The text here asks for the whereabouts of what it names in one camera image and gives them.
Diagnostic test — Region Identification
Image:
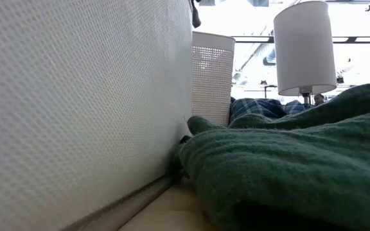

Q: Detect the white lamp shade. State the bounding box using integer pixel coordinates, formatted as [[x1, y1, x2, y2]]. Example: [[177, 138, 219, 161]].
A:
[[273, 0, 337, 105]]

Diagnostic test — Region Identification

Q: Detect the green fleece cloth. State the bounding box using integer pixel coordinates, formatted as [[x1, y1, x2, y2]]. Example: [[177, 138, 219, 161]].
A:
[[172, 80, 370, 231]]

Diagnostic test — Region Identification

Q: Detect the person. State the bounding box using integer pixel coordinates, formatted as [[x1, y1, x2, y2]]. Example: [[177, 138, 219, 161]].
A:
[[313, 93, 326, 107]]

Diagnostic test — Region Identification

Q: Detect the white perforated plastic laundry basket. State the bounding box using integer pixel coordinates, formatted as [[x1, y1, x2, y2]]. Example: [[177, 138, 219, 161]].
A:
[[191, 31, 236, 127]]

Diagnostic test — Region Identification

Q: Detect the blue plaid cloth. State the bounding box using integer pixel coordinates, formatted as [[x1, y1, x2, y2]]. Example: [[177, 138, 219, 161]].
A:
[[229, 97, 314, 124]]

